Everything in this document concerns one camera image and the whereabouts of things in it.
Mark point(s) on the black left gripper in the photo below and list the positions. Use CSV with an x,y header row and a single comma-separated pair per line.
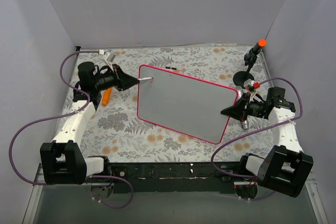
x,y
117,77

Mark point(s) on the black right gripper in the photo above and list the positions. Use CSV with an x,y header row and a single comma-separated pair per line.
x,y
244,109

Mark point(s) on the red whiteboard marker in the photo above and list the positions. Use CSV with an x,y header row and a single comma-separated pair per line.
x,y
145,79

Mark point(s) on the pink framed whiteboard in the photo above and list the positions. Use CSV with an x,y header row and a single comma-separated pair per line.
x,y
184,104

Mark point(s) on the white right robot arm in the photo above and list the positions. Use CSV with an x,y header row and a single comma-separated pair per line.
x,y
286,167

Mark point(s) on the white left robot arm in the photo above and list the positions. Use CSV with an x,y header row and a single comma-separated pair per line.
x,y
62,160

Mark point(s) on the silver microphone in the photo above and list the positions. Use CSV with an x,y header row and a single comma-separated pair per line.
x,y
244,124

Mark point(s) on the black microphone stand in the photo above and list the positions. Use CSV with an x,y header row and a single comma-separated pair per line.
x,y
240,77

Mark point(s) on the floral patterned mat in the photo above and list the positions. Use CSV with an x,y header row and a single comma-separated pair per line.
x,y
116,132

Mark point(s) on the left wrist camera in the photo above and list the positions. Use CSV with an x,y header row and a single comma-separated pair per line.
x,y
108,57

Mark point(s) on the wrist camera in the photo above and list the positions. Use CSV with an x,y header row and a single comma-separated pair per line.
x,y
251,86
108,57

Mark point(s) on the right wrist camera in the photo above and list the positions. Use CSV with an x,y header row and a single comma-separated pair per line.
x,y
251,86

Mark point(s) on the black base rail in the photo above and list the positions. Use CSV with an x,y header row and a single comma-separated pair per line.
x,y
173,177

